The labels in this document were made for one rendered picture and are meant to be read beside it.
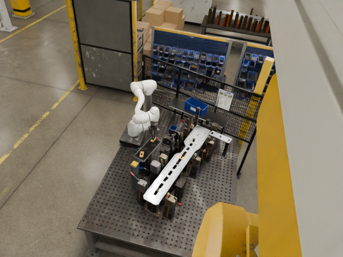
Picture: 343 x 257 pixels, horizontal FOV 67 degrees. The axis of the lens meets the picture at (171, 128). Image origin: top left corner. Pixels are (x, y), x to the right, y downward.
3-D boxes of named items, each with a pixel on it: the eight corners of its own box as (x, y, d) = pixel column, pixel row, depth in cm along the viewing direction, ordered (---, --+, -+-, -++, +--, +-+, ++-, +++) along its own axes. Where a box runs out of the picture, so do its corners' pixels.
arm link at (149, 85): (138, 126, 368) (152, 123, 376) (143, 133, 357) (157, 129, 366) (138, 78, 317) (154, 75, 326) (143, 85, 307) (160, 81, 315)
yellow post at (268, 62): (233, 174, 431) (275, 64, 297) (223, 169, 436) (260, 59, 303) (236, 166, 443) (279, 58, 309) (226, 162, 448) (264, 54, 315)
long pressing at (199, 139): (159, 207, 263) (159, 206, 262) (140, 197, 270) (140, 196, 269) (211, 130, 356) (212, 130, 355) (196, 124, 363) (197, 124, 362)
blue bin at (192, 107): (201, 117, 369) (202, 110, 360) (183, 108, 381) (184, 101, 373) (207, 112, 379) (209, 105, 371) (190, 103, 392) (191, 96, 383)
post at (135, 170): (135, 192, 307) (135, 168, 278) (130, 189, 310) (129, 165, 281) (139, 187, 313) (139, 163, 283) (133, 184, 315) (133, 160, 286)
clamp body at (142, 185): (143, 207, 294) (144, 188, 270) (135, 202, 298) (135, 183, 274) (148, 200, 301) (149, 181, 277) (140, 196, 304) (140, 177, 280)
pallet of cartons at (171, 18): (171, 56, 721) (175, 17, 652) (144, 50, 734) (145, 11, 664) (182, 40, 809) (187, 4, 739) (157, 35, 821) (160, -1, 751)
